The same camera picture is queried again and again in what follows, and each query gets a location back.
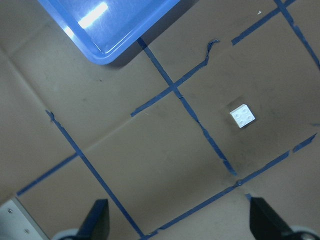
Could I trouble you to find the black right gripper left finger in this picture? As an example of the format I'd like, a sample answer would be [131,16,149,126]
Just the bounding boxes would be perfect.
[75,199,110,240]

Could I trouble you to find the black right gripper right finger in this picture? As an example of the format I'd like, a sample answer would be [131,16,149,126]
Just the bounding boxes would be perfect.
[249,197,295,240]

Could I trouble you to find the white block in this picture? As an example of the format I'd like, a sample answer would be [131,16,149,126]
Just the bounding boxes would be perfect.
[229,104,256,129]

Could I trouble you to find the blue plastic tray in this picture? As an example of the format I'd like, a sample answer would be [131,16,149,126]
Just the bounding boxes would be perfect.
[39,0,178,65]

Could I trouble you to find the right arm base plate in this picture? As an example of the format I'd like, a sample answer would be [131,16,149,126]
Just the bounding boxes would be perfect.
[0,197,50,240]

